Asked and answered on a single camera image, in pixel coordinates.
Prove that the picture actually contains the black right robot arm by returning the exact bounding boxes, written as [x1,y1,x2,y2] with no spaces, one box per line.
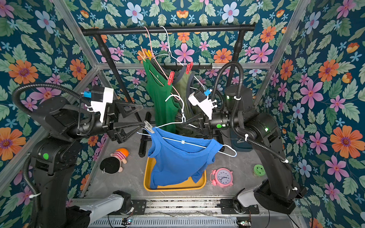
[182,85,307,215]

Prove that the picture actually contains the red clothespin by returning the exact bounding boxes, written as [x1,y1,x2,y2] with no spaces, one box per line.
[185,62,194,74]
[167,71,175,86]

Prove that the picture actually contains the black corrugated cable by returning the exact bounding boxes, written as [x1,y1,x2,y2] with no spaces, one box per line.
[11,83,98,211]
[210,61,289,163]

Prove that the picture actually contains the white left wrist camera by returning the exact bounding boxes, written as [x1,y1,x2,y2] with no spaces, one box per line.
[83,85,114,123]

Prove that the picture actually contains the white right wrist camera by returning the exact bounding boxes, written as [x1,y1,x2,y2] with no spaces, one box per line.
[188,88,214,120]

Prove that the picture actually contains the white clothespin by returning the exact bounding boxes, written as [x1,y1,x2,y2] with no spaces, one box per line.
[144,121,155,134]

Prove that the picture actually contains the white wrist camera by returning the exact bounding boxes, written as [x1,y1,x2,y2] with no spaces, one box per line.
[188,88,214,120]
[83,85,114,123]

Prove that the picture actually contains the green round smiley toy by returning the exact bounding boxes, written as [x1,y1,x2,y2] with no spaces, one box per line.
[253,164,266,177]

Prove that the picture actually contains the doll with striped shirt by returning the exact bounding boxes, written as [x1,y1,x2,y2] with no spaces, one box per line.
[99,148,129,174]

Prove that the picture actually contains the dark teal tray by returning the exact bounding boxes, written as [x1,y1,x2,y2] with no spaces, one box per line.
[230,129,252,152]

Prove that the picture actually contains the olive grey tank top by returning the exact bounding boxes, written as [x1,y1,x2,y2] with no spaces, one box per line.
[173,66,196,119]

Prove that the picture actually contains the green tank top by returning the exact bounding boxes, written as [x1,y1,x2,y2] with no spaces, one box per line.
[143,59,180,133]

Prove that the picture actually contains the blue tank top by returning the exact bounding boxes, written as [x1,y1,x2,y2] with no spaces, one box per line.
[148,127,223,189]

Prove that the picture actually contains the yellow clothespin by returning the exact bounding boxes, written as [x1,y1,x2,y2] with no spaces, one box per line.
[144,50,153,59]

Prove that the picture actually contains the black corrugated cable right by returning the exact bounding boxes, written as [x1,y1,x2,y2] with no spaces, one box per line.
[210,61,289,163]

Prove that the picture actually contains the black corrugated cable left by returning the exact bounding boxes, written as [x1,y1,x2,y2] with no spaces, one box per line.
[11,83,98,211]

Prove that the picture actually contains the white wire hanger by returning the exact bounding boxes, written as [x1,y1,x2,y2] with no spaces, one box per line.
[136,93,238,158]
[153,25,206,92]

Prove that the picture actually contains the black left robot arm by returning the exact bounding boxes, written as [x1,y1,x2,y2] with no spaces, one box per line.
[23,97,144,228]

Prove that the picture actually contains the pink wire hanger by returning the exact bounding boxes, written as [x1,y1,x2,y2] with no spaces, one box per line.
[144,26,180,96]

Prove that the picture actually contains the yellow plastic tray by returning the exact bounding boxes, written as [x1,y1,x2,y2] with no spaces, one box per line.
[144,157,207,192]

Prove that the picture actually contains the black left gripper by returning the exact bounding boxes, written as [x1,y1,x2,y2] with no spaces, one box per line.
[63,100,140,145]

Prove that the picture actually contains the black clothes rack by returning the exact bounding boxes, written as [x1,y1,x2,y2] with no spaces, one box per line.
[80,24,256,158]

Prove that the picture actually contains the pink alarm clock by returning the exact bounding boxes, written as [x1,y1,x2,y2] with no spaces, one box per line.
[210,168,233,188]

